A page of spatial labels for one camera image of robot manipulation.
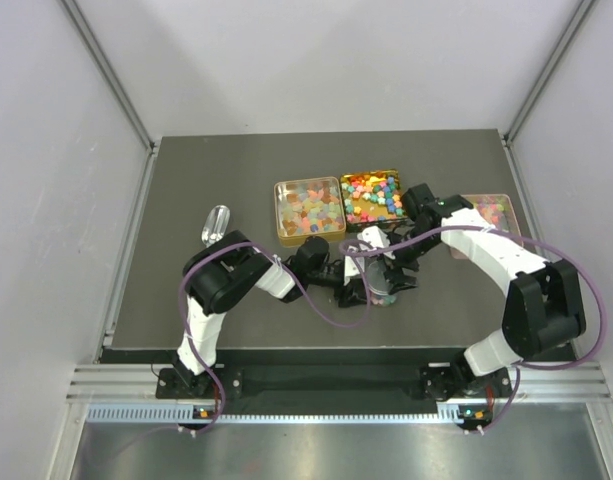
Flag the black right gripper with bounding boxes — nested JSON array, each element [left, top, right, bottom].
[[378, 227, 439, 294]]

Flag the round silver jar lid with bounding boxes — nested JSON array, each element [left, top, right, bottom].
[[365, 259, 390, 296]]

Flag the silver metal scoop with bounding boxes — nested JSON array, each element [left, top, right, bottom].
[[201, 205, 231, 247]]

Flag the clear glass jar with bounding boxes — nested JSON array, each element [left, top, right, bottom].
[[370, 292, 397, 307]]

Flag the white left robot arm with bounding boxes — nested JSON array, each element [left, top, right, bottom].
[[173, 230, 368, 397]]

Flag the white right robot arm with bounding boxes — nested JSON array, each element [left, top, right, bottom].
[[389, 183, 586, 400]]

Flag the dark green star candy tin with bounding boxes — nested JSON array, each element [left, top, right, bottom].
[[339, 169, 408, 233]]

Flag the gold popsicle candy tin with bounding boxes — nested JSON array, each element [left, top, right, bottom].
[[273, 177, 346, 248]]

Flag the pink candy tin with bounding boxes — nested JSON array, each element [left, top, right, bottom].
[[464, 194, 521, 235]]

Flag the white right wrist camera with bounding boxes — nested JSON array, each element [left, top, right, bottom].
[[357, 226, 390, 251]]

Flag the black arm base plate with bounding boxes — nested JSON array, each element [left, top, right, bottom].
[[155, 364, 511, 401]]

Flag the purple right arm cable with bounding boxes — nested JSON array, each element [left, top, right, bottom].
[[338, 225, 609, 435]]

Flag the aluminium frame rail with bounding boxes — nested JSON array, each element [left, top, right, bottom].
[[66, 362, 612, 404]]

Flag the grey slotted cable duct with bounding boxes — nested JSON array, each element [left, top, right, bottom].
[[86, 404, 485, 425]]

